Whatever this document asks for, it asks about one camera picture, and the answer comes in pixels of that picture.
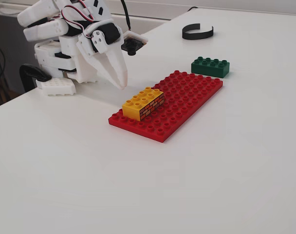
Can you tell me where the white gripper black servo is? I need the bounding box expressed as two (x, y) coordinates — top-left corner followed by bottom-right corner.
(76, 19), (129, 91)

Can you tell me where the green lego brick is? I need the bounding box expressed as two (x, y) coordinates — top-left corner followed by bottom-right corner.
(191, 56), (230, 79)

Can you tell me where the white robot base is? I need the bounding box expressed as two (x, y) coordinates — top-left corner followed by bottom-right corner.
(34, 40), (77, 97)

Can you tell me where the red lego baseplate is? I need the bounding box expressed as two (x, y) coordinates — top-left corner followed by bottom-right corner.
(108, 70), (224, 143)

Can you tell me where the black table clamp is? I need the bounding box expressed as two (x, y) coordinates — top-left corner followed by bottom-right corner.
(18, 63), (53, 94)

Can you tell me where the curved black strip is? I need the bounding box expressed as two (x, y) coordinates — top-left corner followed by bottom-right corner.
(182, 23), (214, 40)

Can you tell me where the wrist camera in white mount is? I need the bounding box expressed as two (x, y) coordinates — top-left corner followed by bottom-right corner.
(120, 30), (148, 56)

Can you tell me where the red white black servo wire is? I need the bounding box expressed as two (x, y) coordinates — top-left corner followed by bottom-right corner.
(61, 4), (95, 34)

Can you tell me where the yellow lego brick wall print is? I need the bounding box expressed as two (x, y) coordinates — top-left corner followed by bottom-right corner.
(122, 87), (165, 122)

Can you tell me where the black camera cable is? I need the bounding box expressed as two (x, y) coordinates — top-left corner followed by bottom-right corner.
(120, 0), (132, 32)

